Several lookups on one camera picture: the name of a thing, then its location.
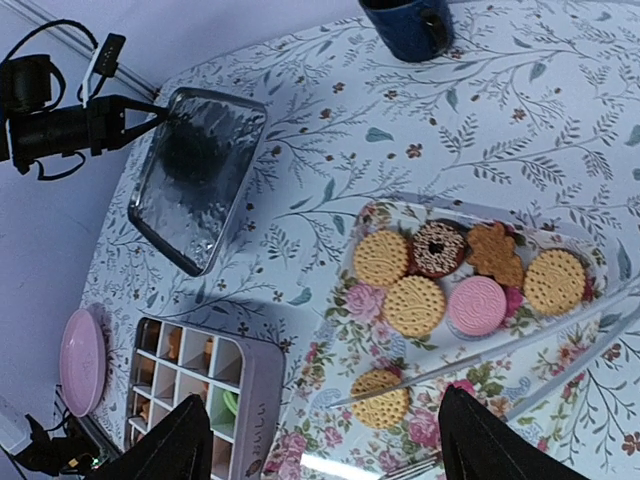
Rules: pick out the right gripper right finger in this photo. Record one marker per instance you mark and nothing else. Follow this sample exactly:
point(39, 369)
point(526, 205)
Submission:
point(478, 445)

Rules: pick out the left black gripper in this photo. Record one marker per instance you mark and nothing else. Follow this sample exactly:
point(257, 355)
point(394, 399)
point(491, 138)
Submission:
point(34, 126)

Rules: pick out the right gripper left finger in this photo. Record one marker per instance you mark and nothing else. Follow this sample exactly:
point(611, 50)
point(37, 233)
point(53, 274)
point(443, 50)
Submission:
point(179, 447)

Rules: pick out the green sandwich cookie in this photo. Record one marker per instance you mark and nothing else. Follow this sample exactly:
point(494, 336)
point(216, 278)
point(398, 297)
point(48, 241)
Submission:
point(224, 406)

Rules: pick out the white handled food tongs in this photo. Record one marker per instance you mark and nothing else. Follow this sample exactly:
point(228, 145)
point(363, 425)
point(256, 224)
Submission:
point(574, 395)

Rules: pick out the metal tin lid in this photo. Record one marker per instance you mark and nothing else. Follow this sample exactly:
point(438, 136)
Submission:
point(194, 173)

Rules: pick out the metal cookie tin with dividers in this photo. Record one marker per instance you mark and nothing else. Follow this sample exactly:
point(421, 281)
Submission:
point(172, 361)

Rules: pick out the round embossed biscuit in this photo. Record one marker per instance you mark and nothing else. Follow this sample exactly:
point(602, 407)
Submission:
point(382, 411)

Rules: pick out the pink round plate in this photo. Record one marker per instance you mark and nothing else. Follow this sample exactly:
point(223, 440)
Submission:
point(82, 363)

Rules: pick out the pink sandwich cookie upper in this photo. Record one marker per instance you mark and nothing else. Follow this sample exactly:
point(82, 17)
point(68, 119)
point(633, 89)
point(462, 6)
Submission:
point(477, 306)

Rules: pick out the brown flower cookie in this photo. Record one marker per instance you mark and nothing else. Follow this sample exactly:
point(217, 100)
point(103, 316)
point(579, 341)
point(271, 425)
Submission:
point(493, 254)

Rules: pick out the chocolate sprinkled donut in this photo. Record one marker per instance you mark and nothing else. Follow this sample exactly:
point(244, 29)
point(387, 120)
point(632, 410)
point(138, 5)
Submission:
point(437, 249)

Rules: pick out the dark blue mug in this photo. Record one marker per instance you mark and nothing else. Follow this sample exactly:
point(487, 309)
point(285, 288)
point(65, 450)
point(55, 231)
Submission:
point(413, 31)

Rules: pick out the floral tablecloth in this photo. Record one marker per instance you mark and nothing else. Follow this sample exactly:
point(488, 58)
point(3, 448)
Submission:
point(533, 110)

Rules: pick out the left aluminium corner post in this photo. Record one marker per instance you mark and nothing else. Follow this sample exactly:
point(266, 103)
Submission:
point(77, 42)

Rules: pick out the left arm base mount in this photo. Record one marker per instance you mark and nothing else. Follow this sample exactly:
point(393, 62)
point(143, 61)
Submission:
point(73, 447)

